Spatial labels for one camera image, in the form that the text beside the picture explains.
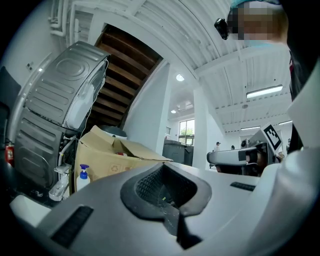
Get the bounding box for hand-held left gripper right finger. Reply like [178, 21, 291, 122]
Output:
[163, 162, 261, 256]

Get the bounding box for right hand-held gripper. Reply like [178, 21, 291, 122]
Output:
[206, 122, 285, 176]

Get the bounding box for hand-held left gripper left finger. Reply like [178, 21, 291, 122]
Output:
[37, 161, 187, 256]

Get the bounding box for white pump bottle blue cap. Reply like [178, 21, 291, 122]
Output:
[76, 163, 91, 192]

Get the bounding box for large cardboard box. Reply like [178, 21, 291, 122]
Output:
[74, 124, 173, 193]

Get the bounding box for window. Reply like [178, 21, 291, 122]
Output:
[178, 119, 195, 146]

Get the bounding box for black washing machine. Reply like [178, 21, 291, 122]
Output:
[162, 139, 195, 167]

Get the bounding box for white appliance black lid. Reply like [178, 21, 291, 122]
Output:
[99, 125, 128, 141]

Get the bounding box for white rectangular sink basin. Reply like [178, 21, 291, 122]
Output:
[9, 194, 52, 227]

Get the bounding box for grey metal washing machine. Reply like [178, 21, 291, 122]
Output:
[13, 107, 78, 188]

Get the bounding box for red fire extinguisher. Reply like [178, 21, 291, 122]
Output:
[4, 142, 15, 167]

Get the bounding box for person's black shirt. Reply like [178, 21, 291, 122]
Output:
[287, 48, 316, 156]

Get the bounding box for light blue face mask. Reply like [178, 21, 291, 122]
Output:
[243, 39, 286, 50]

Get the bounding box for wooden staircase underside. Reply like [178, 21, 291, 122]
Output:
[86, 23, 163, 128]

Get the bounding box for person's head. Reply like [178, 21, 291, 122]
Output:
[227, 0, 290, 48]

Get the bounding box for white ceiling pipes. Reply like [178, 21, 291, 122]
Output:
[48, 0, 81, 48]

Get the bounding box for black head camera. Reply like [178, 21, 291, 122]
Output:
[214, 17, 230, 40]

